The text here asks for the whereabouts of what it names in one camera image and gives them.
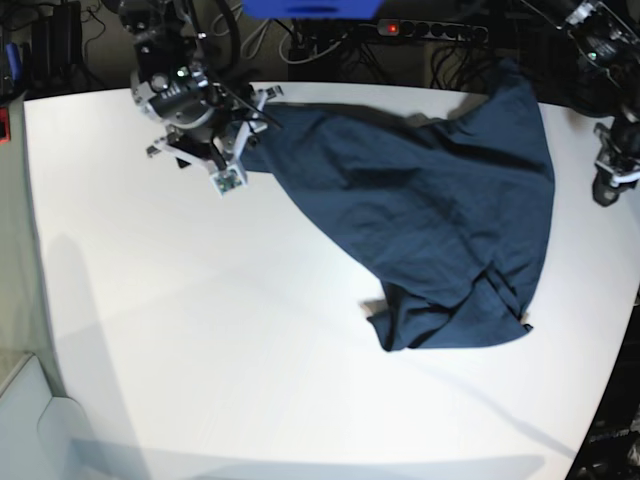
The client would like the blue box at top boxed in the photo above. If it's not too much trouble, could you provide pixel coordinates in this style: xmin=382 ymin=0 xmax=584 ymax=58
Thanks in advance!
xmin=242 ymin=0 xmax=382 ymax=20

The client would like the black power strip red switch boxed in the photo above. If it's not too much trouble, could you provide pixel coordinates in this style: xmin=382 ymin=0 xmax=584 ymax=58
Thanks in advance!
xmin=376 ymin=19 xmax=489 ymax=44

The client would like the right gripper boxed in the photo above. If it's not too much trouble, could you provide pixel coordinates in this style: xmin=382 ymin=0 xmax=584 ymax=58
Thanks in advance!
xmin=144 ymin=84 xmax=283 ymax=175

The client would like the dark blue t-shirt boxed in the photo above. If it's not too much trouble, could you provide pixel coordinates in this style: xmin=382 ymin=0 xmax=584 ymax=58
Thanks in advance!
xmin=242 ymin=60 xmax=555 ymax=352

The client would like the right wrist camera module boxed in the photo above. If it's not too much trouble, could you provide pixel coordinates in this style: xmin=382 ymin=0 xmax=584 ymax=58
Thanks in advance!
xmin=209 ymin=165 xmax=247 ymax=197

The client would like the grey bin at left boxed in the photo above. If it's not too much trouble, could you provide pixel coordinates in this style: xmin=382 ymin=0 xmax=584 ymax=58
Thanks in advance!
xmin=1 ymin=355 xmax=100 ymax=479

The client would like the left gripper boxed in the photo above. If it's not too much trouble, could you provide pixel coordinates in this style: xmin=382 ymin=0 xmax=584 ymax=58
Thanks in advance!
xmin=592 ymin=122 xmax=639 ymax=206

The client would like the red object at left edge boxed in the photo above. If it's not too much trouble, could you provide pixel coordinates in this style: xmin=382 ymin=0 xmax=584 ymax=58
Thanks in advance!
xmin=0 ymin=107 xmax=11 ymax=144

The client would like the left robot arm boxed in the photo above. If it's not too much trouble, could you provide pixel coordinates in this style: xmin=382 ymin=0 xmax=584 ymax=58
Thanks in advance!
xmin=524 ymin=1 xmax=639 ymax=207

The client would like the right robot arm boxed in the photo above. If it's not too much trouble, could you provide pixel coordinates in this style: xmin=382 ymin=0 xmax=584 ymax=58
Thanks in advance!
xmin=118 ymin=1 xmax=281 ymax=191

